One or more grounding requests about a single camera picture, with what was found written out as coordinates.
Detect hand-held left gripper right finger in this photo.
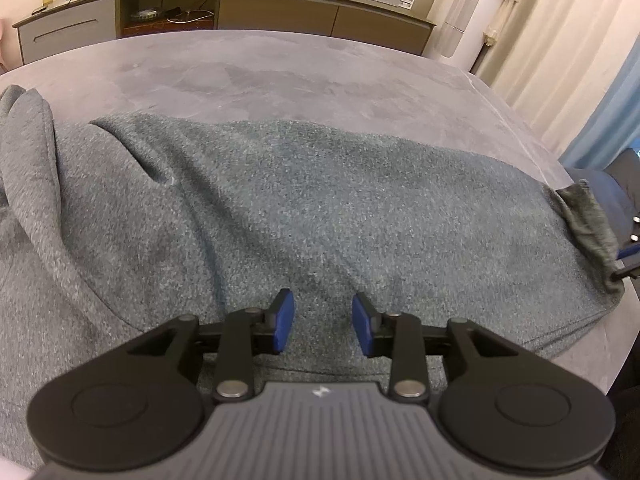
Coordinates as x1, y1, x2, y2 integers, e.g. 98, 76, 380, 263
352, 291, 521, 404

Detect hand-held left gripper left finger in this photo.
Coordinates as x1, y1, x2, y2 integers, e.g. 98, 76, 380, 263
127, 288, 296, 404

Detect grey sweatpants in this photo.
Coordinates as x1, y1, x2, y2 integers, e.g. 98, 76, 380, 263
0, 85, 626, 466

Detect dark upholstered chair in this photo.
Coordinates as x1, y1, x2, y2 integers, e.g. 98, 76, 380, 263
562, 152, 640, 261

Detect blue curtain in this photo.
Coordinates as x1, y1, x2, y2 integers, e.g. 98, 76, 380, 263
559, 45, 640, 171

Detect white curtain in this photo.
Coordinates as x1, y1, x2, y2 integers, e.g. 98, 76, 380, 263
447, 0, 640, 158

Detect white tower air conditioner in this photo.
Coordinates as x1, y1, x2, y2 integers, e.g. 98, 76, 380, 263
434, 0, 506, 68

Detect long grey brown sideboard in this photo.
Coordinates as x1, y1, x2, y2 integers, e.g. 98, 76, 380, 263
12, 0, 437, 66

